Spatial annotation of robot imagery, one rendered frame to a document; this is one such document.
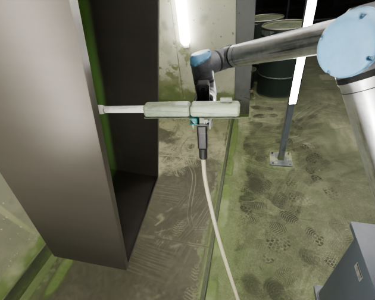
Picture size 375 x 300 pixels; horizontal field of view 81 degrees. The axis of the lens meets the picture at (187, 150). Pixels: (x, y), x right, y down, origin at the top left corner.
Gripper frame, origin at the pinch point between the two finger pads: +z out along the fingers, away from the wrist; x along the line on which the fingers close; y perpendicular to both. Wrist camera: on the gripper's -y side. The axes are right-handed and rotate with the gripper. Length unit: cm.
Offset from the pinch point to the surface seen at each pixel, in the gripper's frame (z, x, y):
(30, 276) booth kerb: 4, 111, 108
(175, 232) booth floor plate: -35, 24, 105
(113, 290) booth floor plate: 5, 55, 111
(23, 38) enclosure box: 25.0, 29.8, -27.3
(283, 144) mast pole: -114, -64, 77
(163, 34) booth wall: -201, 56, -9
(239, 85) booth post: -198, -29, 47
